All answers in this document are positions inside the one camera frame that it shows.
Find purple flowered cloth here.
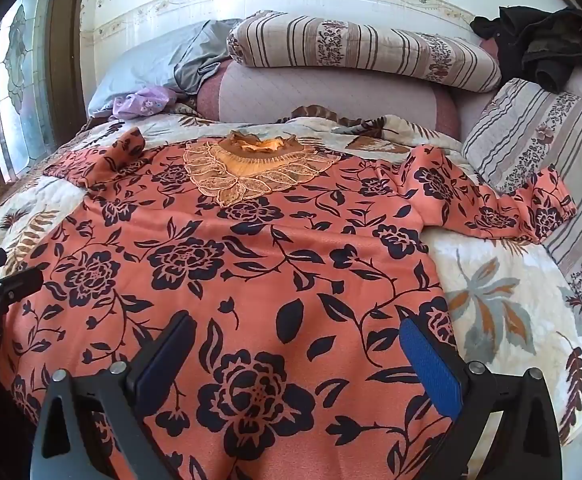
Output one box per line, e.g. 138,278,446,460
112,86,178,121

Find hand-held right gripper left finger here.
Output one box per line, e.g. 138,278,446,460
30,310,198,480

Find stained glass window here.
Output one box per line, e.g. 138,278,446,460
0,0,79,184

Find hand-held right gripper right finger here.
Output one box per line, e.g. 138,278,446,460
399,316,563,480

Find leaf print blanket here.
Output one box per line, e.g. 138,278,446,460
0,105,582,480

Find striped floral pillow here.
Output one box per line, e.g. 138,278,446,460
461,77,582,332

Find pink padded cushion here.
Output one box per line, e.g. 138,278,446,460
196,35,582,143

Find grey blue pillow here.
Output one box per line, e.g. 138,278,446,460
87,19,244,117

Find orange floral garment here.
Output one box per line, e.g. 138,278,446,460
0,127,578,480

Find black clothes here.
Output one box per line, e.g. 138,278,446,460
470,5,582,93

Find rolled striped floral quilt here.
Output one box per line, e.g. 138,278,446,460
227,10,503,94

